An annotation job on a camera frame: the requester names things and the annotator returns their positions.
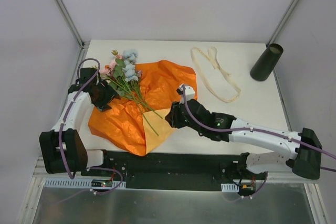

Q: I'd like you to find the dark cylindrical vase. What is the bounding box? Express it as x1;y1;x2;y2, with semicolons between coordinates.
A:
250;43;283;81

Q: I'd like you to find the orange paper flower wrapping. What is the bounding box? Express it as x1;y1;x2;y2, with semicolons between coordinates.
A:
88;60;197;156

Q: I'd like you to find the artificial flower bunch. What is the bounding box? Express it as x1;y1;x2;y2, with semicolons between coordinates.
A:
91;49;162;136

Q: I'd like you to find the white cable duct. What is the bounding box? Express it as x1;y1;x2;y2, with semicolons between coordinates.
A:
44;178;126;190
220;184;239;193

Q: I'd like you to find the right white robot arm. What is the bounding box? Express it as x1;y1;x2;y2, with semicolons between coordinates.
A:
165;99;322;180

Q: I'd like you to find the left aluminium frame post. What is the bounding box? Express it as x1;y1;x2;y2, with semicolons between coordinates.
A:
54;0;85;49

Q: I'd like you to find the right white cable duct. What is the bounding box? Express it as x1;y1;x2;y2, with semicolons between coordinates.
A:
220;184;239;193

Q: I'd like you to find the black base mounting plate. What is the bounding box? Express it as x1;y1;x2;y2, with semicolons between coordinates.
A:
81;151;266;191

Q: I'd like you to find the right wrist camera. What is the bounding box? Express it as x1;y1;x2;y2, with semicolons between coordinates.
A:
176;84;196;103

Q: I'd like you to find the cream printed ribbon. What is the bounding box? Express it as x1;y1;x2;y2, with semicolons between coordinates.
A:
190;47;241;103

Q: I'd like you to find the left white cable duct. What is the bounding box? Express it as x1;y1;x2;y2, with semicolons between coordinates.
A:
44;178;126;190

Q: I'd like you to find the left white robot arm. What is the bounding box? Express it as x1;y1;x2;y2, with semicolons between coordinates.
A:
39;68;118;177

